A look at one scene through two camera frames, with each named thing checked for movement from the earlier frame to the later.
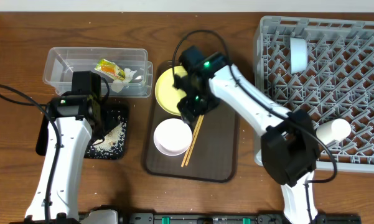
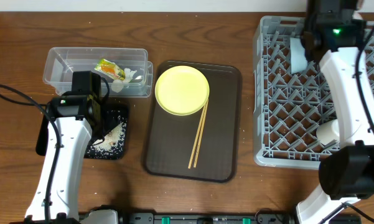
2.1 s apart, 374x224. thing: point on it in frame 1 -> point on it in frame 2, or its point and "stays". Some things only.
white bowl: [173, 137] -> [356, 15]
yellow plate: [168, 96] stays
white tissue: [118, 84] stays
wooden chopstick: [191, 140] -> [197, 137]
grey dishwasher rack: [345, 79] stays
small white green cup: [332, 130] stays
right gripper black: [189, 111] -> [361, 24]
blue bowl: [299, 55] stays
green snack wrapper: [110, 68] stays
